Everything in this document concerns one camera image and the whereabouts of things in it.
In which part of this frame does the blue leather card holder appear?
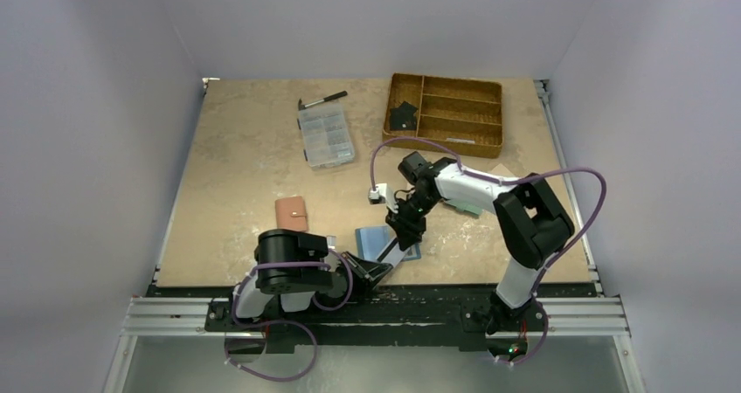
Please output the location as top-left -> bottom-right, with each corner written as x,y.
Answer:
355,225 -> 421,262

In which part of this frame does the grey striped card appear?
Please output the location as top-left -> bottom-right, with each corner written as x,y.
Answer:
445,137 -> 476,145

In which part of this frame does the black VIP credit card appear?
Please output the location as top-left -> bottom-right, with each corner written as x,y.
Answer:
389,108 -> 415,131

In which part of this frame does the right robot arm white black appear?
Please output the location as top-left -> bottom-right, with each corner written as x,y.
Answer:
368,152 -> 575,334

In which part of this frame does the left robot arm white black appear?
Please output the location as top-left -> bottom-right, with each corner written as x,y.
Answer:
232,229 -> 407,322

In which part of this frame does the teal green card holder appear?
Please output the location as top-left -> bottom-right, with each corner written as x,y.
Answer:
445,200 -> 483,217

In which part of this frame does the pink leather card holder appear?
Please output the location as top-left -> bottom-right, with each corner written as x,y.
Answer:
274,196 -> 308,232

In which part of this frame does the beige card holder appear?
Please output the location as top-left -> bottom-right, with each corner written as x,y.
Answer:
489,163 -> 516,181

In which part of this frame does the clear plastic screw organizer box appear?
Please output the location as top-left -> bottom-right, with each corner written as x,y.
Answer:
297,102 -> 356,169

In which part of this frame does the wicker cutlery tray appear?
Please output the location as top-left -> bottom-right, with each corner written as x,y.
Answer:
382,72 -> 504,159

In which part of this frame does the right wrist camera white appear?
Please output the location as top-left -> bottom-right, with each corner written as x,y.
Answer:
368,183 -> 398,213

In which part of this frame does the black metal base rail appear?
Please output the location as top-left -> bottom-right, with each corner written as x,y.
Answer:
144,283 -> 598,357

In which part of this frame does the claw hammer black handle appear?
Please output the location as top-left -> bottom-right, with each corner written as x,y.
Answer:
297,91 -> 348,111

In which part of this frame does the aluminium frame rail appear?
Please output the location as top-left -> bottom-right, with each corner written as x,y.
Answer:
121,297 -> 630,337

